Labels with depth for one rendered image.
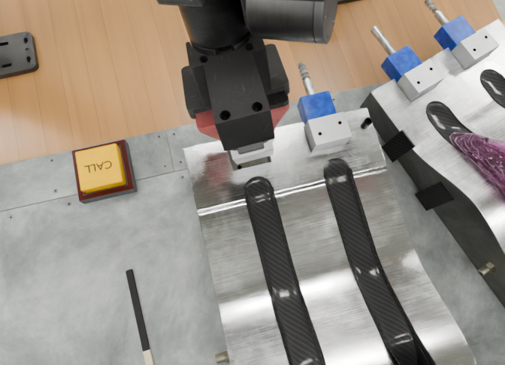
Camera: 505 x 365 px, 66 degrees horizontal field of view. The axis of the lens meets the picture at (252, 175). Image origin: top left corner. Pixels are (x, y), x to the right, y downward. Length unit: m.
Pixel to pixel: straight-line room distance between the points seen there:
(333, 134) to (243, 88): 0.23
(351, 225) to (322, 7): 0.31
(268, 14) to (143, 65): 0.42
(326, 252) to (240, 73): 0.28
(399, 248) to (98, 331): 0.42
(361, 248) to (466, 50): 0.35
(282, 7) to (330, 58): 0.41
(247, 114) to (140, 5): 0.50
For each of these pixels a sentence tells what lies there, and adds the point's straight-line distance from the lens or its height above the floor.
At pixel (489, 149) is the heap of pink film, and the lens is 0.62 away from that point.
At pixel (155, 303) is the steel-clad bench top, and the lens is 0.60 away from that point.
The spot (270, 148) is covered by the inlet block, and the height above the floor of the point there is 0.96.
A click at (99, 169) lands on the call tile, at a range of 0.60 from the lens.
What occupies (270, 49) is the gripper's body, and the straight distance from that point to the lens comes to 0.42.
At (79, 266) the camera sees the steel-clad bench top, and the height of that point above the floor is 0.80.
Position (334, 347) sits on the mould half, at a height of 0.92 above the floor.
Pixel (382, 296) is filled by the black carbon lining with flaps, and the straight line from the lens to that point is 0.53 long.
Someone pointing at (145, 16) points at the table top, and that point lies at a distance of 0.75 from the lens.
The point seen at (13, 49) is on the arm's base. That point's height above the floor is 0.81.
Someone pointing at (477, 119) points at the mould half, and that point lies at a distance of 0.68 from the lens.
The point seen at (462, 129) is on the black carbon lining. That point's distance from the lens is 0.67.
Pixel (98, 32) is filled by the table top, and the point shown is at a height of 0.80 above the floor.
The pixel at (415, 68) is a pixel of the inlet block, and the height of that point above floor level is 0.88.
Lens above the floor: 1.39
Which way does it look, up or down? 75 degrees down
